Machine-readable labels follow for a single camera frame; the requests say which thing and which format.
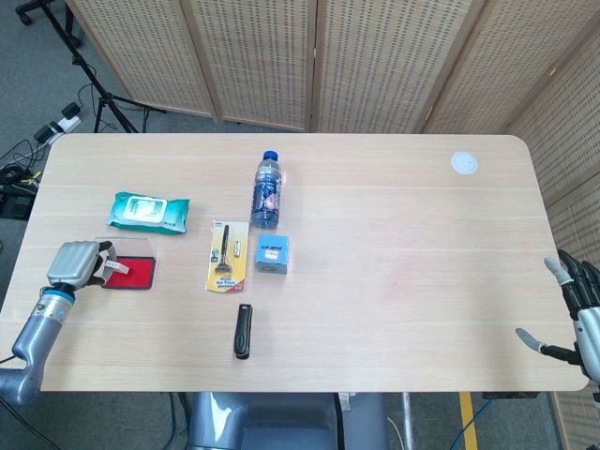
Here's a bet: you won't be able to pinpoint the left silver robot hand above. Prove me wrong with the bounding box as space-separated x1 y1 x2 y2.
45 239 116 289

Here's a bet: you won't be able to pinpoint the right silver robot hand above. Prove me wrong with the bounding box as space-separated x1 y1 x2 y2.
515 249 600 383

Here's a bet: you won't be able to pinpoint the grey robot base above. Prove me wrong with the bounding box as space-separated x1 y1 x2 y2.
185 391 390 450

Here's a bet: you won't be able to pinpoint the red tray with clear wall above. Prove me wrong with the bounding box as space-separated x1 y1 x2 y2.
95 236 158 293

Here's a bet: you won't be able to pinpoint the black pedal box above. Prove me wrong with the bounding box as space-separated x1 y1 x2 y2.
0 184 35 219

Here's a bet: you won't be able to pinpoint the green wet wipes pack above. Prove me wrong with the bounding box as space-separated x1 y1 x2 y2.
106 189 191 236

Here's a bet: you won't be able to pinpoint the power strip with adapters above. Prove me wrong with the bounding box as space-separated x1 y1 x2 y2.
34 102 83 143

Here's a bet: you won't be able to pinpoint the yellow razor blister pack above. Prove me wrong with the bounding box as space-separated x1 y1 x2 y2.
203 219 251 294

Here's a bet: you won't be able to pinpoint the black tripod stand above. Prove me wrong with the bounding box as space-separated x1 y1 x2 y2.
16 0 168 135

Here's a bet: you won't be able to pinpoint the black stapler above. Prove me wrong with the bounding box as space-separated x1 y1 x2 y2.
232 303 255 361

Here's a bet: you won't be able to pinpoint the wooden rattan screen panel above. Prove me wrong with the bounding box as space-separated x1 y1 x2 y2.
65 0 222 124
310 0 471 135
508 27 600 450
423 0 583 136
180 0 321 132

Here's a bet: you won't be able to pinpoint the blue speaker box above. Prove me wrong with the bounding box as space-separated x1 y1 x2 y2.
254 233 291 277

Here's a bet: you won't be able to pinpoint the grey table leg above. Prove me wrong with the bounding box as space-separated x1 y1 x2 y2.
399 392 416 450

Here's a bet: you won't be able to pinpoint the blue plastic water bottle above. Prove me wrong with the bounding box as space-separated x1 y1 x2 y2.
250 149 286 231

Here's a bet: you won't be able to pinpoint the black floor cables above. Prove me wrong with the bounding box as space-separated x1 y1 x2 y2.
0 133 51 188

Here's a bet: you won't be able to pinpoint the white round cable grommet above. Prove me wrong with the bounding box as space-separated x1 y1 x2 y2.
450 150 481 177

